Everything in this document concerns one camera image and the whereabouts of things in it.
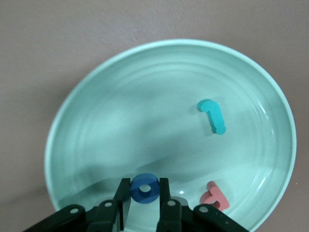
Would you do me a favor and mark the pink letter p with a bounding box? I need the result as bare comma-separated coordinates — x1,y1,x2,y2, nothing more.
199,181,230,212

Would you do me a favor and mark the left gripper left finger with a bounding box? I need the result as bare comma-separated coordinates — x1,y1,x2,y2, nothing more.
87,177,133,232

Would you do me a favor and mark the brown table cover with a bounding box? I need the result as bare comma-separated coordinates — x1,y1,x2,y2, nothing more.
0,0,309,232

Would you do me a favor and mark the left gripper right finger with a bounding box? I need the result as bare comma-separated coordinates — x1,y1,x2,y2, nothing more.
156,177,183,232

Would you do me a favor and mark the light green plate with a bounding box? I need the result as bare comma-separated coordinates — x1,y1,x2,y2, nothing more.
44,39,297,232

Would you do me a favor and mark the blue letter o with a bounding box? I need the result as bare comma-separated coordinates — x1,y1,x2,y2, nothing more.
129,173,161,204

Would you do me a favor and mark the teal letter l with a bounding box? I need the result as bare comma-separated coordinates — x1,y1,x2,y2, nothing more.
197,99,227,135

